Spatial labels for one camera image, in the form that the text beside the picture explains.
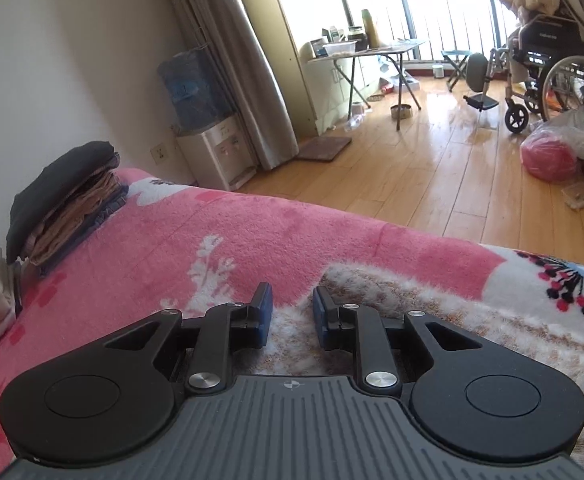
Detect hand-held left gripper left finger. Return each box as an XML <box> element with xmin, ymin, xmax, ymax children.
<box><xmin>103</xmin><ymin>282</ymin><xmax>275</xmax><ymax>396</ymax></box>

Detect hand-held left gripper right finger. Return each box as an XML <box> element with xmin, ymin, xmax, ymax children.
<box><xmin>312</xmin><ymin>286</ymin><xmax>483</xmax><ymax>396</ymax></box>

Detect beige houndstooth coat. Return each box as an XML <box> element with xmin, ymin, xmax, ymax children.
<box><xmin>244</xmin><ymin>262</ymin><xmax>584</xmax><ymax>477</ymax></box>

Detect tan folded clothes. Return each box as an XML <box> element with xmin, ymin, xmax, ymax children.
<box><xmin>24</xmin><ymin>170</ymin><xmax>126</xmax><ymax>267</ymax></box>

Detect pink floral blanket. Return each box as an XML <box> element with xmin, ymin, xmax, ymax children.
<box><xmin>0</xmin><ymin>167</ymin><xmax>584</xmax><ymax>480</ymax></box>

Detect white water dispenser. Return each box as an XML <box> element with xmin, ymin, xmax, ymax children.
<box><xmin>176</xmin><ymin>115</ymin><xmax>259</xmax><ymax>192</ymax></box>

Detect brown door mat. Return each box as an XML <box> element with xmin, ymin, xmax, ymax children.
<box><xmin>296</xmin><ymin>135</ymin><xmax>353</xmax><ymax>163</ymax></box>

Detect blue folded jeans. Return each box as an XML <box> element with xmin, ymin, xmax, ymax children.
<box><xmin>37</xmin><ymin>185</ymin><xmax>131</xmax><ymax>279</ymax></box>

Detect white cabinet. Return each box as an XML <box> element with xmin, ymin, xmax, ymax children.
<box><xmin>304</xmin><ymin>57</ymin><xmax>369</xmax><ymax>122</ymax></box>

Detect black folded garment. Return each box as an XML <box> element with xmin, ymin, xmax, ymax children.
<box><xmin>6</xmin><ymin>141</ymin><xmax>122</xmax><ymax>267</ymax></box>

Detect grey curtain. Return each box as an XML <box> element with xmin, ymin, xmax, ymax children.
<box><xmin>157</xmin><ymin>0</ymin><xmax>301</xmax><ymax>172</ymax></box>

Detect white basin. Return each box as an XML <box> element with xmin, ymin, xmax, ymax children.
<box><xmin>322</xmin><ymin>40</ymin><xmax>359</xmax><ymax>57</ymax></box>

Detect folding table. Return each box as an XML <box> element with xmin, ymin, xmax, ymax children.
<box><xmin>307</xmin><ymin>40</ymin><xmax>431</xmax><ymax>132</ymax></box>

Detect red-filled plastic bag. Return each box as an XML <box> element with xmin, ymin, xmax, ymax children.
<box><xmin>520</xmin><ymin>110</ymin><xmax>584</xmax><ymax>184</ymax></box>

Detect clear plastic container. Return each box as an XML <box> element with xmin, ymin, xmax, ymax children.
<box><xmin>562</xmin><ymin>180</ymin><xmax>584</xmax><ymax>210</ymax></box>

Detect folding stool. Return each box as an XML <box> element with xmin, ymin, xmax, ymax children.
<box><xmin>442</xmin><ymin>50</ymin><xmax>473</xmax><ymax>92</ymax></box>

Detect brown tall bottle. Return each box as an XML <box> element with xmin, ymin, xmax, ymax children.
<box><xmin>361</xmin><ymin>8</ymin><xmax>381</xmax><ymax>49</ymax></box>

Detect wheelchair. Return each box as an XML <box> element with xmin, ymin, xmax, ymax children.
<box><xmin>464</xmin><ymin>10</ymin><xmax>584</xmax><ymax>135</ymax></box>

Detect balcony railing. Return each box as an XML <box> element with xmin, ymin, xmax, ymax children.
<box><xmin>357</xmin><ymin>0</ymin><xmax>523</xmax><ymax>64</ymax></box>

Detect cream balcony door frame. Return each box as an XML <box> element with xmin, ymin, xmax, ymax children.
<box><xmin>234</xmin><ymin>0</ymin><xmax>323</xmax><ymax>137</ymax></box>

